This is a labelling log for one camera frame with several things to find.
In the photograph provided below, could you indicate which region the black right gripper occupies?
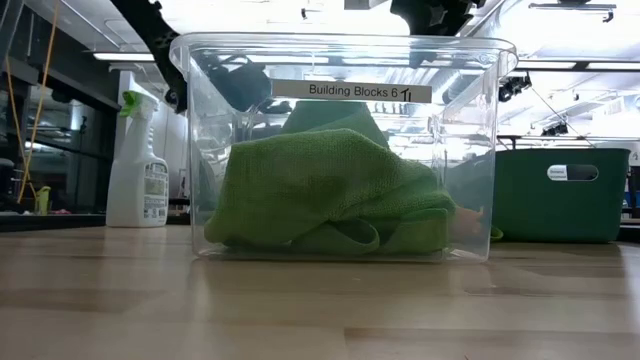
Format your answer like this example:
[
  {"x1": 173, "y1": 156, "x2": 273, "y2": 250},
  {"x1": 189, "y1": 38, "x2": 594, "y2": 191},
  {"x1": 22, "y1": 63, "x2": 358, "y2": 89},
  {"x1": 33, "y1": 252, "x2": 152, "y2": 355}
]
[{"x1": 389, "y1": 0, "x2": 486, "y2": 70}]

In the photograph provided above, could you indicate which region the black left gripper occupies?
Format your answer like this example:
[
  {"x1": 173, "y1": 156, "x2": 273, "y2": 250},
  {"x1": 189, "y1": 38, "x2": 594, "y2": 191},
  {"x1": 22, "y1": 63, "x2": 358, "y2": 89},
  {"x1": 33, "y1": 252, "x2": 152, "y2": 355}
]
[{"x1": 205, "y1": 62, "x2": 294, "y2": 115}]

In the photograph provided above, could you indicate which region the green microfiber towel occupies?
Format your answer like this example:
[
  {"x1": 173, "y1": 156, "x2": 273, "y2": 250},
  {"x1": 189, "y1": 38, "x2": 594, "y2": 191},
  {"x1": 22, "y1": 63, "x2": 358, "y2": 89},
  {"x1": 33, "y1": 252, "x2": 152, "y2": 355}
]
[{"x1": 203, "y1": 99, "x2": 457, "y2": 256}]

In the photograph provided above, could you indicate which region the orange microfiber towel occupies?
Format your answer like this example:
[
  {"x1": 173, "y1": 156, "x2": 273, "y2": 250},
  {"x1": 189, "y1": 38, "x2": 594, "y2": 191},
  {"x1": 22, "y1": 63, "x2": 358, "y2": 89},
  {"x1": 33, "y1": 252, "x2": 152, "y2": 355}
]
[{"x1": 453, "y1": 205, "x2": 485, "y2": 240}]

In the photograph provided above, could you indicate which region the white Building Blocks label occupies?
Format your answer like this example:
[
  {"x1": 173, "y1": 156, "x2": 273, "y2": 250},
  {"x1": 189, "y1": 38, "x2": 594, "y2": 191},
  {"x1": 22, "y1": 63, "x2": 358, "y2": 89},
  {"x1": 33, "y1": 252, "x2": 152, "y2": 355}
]
[{"x1": 272, "y1": 78, "x2": 434, "y2": 105}]

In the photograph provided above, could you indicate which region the clear plastic storage bin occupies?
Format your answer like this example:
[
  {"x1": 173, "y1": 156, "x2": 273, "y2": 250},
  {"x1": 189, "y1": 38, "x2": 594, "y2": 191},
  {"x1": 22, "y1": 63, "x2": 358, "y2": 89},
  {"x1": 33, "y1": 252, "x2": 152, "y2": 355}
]
[{"x1": 168, "y1": 32, "x2": 519, "y2": 264}]

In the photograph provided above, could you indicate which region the black hanging device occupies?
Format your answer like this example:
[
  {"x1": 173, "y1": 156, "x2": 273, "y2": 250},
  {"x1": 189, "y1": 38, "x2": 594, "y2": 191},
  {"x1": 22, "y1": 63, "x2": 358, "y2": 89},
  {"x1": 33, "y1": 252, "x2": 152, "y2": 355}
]
[
  {"x1": 541, "y1": 121, "x2": 570, "y2": 138},
  {"x1": 498, "y1": 73, "x2": 533, "y2": 104}
]

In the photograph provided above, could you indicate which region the ceiling light strip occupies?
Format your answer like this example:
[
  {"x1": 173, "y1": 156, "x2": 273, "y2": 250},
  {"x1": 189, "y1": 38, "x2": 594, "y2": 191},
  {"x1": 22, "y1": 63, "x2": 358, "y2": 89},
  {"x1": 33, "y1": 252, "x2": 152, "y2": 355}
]
[
  {"x1": 514, "y1": 60, "x2": 640, "y2": 72},
  {"x1": 92, "y1": 51, "x2": 157, "y2": 63}
]

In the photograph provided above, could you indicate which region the white spray bottle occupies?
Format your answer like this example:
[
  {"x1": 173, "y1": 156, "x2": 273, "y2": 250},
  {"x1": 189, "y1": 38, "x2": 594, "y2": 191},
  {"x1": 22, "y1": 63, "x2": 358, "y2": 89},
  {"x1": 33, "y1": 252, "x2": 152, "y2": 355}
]
[{"x1": 105, "y1": 90, "x2": 170, "y2": 229}]

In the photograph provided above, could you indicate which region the dark green plastic basket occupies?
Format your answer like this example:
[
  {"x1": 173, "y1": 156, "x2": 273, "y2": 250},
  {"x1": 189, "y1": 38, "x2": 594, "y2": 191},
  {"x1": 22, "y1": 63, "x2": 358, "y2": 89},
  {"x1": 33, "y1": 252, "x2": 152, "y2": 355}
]
[{"x1": 492, "y1": 148, "x2": 631, "y2": 245}]

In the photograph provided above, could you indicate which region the small lime green object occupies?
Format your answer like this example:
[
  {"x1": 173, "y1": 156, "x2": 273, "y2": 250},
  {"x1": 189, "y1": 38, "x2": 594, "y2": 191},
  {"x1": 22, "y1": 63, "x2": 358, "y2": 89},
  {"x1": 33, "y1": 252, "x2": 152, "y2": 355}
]
[{"x1": 34, "y1": 185, "x2": 53, "y2": 214}]

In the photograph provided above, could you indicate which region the yellow cable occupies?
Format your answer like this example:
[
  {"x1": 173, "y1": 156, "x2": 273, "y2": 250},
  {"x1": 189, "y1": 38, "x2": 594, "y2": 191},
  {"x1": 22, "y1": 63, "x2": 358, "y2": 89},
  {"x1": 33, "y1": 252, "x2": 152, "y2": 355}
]
[{"x1": 3, "y1": 0, "x2": 60, "y2": 204}]

